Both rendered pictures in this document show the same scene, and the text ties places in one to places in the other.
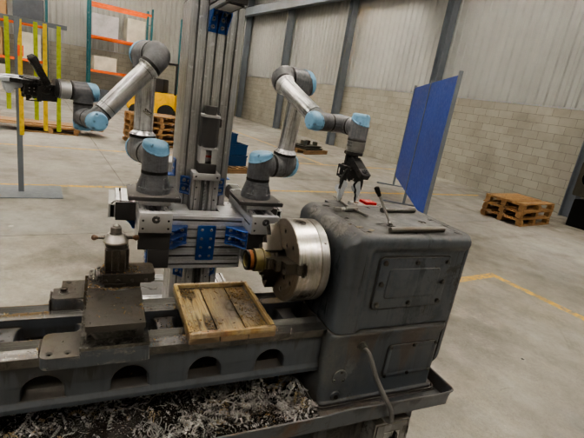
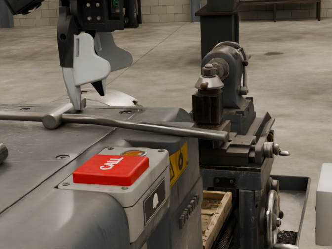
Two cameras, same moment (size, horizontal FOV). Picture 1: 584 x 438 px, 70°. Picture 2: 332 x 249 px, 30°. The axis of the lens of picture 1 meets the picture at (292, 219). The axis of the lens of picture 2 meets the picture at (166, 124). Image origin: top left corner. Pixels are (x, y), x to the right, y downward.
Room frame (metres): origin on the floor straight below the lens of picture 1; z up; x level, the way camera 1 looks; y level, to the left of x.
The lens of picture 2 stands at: (2.34, -0.73, 1.46)
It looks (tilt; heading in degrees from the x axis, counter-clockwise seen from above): 15 degrees down; 133
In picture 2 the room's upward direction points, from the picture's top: 3 degrees counter-clockwise
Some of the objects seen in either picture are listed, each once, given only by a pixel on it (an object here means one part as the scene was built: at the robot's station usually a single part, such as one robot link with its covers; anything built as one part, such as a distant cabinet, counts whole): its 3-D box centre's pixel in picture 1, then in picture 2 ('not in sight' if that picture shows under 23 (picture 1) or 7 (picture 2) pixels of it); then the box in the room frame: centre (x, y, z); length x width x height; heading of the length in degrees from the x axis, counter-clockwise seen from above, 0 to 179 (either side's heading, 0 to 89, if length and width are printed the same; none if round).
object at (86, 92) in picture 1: (83, 92); not in sight; (1.75, 0.93, 1.56); 0.11 x 0.08 x 0.09; 136
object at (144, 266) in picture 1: (122, 275); (208, 134); (1.30, 0.55, 0.99); 0.20 x 0.10 x 0.05; 116
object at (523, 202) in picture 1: (517, 209); not in sight; (8.39, -4.50, 0.22); 1.25 x 0.86 x 0.44; 126
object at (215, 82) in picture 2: (116, 237); (209, 81); (1.29, 0.57, 1.13); 0.08 x 0.08 x 0.03
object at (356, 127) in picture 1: (358, 127); not in sight; (1.74, -0.21, 1.60); 0.09 x 0.08 x 0.11; 38
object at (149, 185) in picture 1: (154, 180); not in sight; (1.84, 0.65, 1.21); 0.15 x 0.15 x 0.10
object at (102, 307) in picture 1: (113, 296); (189, 146); (1.23, 0.55, 0.95); 0.43 x 0.17 x 0.05; 26
